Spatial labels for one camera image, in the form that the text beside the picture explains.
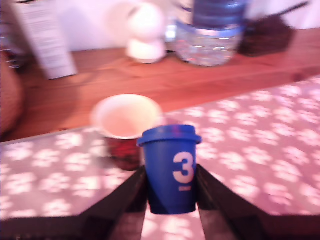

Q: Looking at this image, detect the blue capsule with white 3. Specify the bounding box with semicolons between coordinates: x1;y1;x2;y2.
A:
136;124;203;215

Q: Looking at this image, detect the paw print tablecloth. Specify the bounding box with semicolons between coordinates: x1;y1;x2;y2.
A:
0;76;320;240

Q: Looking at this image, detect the dark red printed mug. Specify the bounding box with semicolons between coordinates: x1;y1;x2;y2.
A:
91;94;165;171

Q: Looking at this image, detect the large clear water bottle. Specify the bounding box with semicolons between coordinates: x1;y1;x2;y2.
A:
173;0;247;68

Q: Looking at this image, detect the white printed leaflet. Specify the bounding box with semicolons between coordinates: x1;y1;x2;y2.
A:
13;0;78;80

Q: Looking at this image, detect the thin dark stick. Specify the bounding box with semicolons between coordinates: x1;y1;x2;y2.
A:
281;1;311;17

